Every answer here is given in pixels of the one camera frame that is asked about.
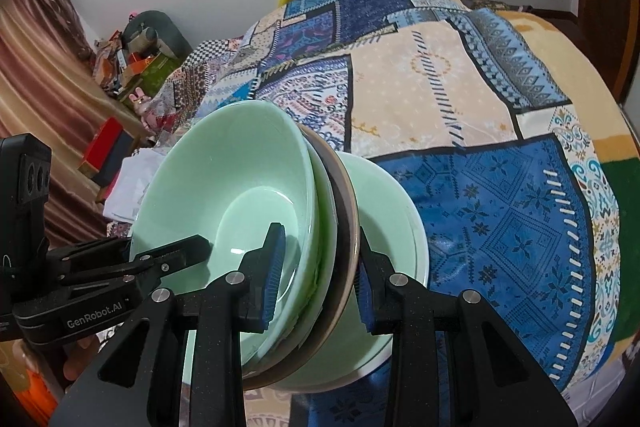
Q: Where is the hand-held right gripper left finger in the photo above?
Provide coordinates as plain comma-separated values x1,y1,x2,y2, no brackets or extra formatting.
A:
47,222,288,427

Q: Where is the pile of bags and clutter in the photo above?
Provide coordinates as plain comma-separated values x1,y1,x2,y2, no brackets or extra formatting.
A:
92,29,166,100

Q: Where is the green bowl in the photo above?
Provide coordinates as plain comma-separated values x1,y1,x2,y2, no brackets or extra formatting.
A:
129,101,337,383

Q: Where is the white plastic bag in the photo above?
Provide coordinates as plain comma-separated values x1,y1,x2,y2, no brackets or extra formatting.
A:
102,147,171,228

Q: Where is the brown striped curtain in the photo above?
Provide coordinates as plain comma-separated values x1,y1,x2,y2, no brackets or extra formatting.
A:
0,0,151,248

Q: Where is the patchwork printed blanket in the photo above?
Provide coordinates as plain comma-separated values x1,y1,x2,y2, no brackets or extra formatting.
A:
155,0,623,427

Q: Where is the green plate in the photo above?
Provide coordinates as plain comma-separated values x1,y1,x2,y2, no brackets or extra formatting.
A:
272,152,426,395

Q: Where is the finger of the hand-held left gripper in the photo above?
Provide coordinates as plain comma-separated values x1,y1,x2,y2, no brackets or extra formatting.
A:
47,234,211,270
56,257,175,297

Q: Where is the pink rabbit toy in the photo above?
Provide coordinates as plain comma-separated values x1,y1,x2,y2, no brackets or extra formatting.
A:
129,88,156,125

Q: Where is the dark patterned cloth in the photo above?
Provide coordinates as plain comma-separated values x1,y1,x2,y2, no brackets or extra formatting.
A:
461,0,533,14

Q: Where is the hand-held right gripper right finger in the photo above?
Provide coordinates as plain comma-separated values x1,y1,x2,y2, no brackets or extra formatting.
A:
356,232,581,427

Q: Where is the red box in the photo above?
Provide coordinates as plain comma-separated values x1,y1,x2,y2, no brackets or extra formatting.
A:
79,117,126,178

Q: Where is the grey plush pillow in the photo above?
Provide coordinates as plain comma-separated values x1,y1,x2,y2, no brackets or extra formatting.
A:
122,9,190,60

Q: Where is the green bag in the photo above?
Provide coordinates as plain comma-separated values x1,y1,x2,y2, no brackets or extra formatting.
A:
135,54,186,95

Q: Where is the wooden room door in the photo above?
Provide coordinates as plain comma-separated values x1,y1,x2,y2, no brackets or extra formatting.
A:
570,0,636,102

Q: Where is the person's left hand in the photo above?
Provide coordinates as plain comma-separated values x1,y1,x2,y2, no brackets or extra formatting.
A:
62,336,101,383

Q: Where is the brown plate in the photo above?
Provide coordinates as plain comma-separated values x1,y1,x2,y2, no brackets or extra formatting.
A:
245,127,362,390

